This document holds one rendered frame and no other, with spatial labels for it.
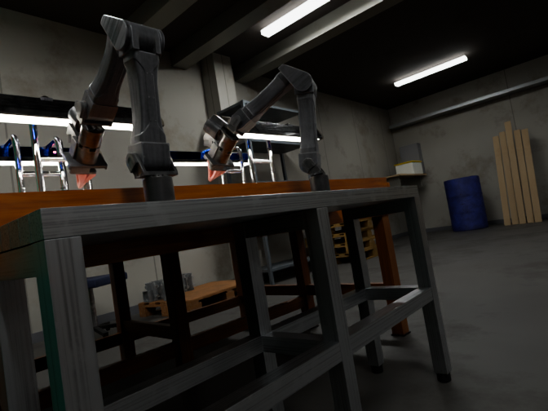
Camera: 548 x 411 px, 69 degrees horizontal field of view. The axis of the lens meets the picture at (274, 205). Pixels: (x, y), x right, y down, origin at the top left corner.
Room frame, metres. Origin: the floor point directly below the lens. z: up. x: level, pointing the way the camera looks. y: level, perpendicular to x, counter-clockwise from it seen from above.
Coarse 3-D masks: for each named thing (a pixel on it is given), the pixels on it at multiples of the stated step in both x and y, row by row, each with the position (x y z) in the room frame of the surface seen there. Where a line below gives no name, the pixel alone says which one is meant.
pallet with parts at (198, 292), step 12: (192, 276) 4.07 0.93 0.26; (156, 288) 3.68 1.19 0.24; (192, 288) 4.07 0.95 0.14; (204, 288) 4.05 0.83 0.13; (216, 288) 3.89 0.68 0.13; (228, 288) 3.78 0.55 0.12; (144, 300) 3.70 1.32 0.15; (156, 300) 3.67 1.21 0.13; (192, 300) 3.37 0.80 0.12; (204, 300) 3.91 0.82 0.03; (144, 312) 3.68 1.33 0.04; (156, 312) 3.77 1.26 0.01
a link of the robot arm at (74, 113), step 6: (78, 102) 0.96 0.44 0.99; (84, 102) 0.96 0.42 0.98; (72, 108) 1.06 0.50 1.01; (78, 108) 0.97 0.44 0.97; (84, 108) 0.96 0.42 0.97; (72, 114) 1.05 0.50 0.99; (78, 114) 0.97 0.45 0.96; (84, 114) 0.97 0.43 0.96; (72, 120) 1.05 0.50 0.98; (78, 120) 0.99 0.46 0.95; (84, 120) 0.98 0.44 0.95; (90, 120) 1.00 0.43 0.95; (78, 126) 1.05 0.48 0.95
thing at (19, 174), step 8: (16, 136) 1.49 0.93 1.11; (56, 136) 1.60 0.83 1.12; (8, 144) 1.54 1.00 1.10; (16, 144) 1.47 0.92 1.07; (48, 144) 1.65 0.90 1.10; (56, 144) 1.58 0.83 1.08; (16, 152) 1.47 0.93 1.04; (56, 152) 1.58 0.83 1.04; (16, 160) 1.47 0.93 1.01; (16, 168) 1.47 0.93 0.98; (64, 168) 1.59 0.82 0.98; (16, 176) 1.47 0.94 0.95; (24, 176) 1.49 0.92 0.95; (32, 176) 1.51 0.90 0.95; (64, 176) 1.59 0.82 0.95; (64, 184) 1.58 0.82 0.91
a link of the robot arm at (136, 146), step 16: (144, 32) 0.81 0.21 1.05; (128, 48) 0.81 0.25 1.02; (144, 48) 0.83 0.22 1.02; (160, 48) 0.84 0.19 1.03; (128, 64) 0.82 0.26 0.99; (144, 64) 0.82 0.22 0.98; (144, 80) 0.82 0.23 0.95; (144, 96) 0.82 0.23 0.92; (144, 112) 0.82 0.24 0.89; (160, 112) 0.85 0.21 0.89; (144, 128) 0.82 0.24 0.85; (160, 128) 0.84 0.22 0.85; (144, 144) 0.81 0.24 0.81; (160, 144) 0.84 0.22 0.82; (144, 160) 0.81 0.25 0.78; (160, 160) 0.84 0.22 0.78
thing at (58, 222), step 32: (320, 192) 0.94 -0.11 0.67; (352, 192) 1.05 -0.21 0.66; (384, 192) 1.19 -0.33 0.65; (416, 192) 1.37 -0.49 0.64; (32, 224) 0.51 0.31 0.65; (64, 224) 0.51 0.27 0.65; (96, 224) 0.54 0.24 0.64; (128, 224) 0.57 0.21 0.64; (160, 224) 0.61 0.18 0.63; (192, 224) 0.73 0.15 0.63; (224, 224) 1.02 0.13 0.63
